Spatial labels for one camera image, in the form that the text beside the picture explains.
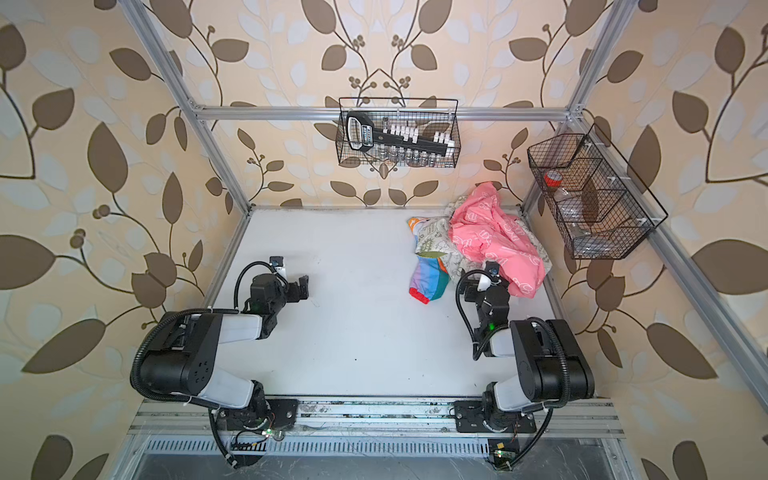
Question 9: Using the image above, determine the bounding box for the rainbow striped cloth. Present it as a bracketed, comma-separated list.
[408, 217, 452, 304]

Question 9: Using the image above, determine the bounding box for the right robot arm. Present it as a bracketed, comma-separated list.
[452, 262, 595, 434]

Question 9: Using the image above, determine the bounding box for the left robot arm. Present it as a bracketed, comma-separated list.
[130, 272, 309, 436]

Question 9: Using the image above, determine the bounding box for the pink cloth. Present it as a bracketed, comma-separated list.
[449, 182, 546, 299]

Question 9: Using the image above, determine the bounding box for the white patterned cloth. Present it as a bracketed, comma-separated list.
[409, 183, 552, 298]

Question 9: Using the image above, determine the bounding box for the clear bottle red cap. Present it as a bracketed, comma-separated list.
[544, 170, 597, 256]

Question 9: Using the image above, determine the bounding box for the black white tool rack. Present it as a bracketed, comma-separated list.
[337, 110, 459, 158]

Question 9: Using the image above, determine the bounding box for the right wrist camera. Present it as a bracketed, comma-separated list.
[485, 262, 501, 284]

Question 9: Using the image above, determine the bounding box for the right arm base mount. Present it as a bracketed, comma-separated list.
[452, 400, 537, 434]

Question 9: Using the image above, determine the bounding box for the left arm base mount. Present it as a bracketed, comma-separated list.
[214, 398, 299, 432]

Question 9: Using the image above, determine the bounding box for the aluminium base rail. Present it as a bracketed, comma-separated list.
[128, 396, 626, 439]

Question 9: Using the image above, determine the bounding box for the side wire basket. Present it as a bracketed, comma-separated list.
[527, 125, 668, 260]

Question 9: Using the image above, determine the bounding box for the back wire basket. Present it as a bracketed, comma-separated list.
[335, 95, 461, 169]

